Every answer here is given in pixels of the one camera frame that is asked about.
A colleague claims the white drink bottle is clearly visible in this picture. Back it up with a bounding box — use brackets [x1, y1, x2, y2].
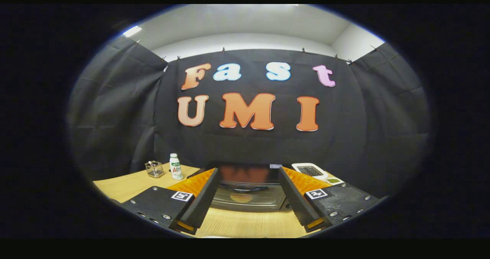
[170, 153, 184, 181]

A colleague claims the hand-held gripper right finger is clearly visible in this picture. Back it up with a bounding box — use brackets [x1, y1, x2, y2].
[278, 167, 389, 233]

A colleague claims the black toaster oven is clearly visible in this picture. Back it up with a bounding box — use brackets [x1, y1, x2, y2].
[188, 163, 294, 213]

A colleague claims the wire mesh basket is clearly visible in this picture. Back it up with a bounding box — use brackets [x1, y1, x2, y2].
[145, 161, 165, 178]

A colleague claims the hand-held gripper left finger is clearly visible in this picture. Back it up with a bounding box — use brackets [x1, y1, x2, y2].
[122, 168, 221, 235]

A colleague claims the white kitchen appliance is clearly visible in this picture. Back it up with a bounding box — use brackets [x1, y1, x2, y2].
[292, 163, 329, 182]

